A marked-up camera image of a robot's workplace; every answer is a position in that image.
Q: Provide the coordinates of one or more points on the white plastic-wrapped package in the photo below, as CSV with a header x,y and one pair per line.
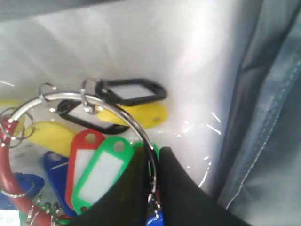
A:
x,y
195,59

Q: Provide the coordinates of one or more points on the black key tag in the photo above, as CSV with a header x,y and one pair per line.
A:
x,y
73,111
130,92

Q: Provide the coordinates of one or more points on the cream duffel bag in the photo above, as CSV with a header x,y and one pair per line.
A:
x,y
258,174

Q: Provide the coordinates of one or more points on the green key tag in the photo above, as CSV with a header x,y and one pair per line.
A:
x,y
107,164

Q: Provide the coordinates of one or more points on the blue key tag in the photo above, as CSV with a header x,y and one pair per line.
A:
x,y
56,167
30,183

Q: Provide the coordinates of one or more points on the yellow key tag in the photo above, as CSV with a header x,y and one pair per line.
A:
x,y
52,136
148,115

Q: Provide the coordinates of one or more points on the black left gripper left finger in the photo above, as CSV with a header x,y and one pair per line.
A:
x,y
126,202

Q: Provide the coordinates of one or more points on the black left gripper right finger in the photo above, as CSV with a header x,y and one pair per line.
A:
x,y
183,202

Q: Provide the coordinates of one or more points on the red key tag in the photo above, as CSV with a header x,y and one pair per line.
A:
x,y
83,146

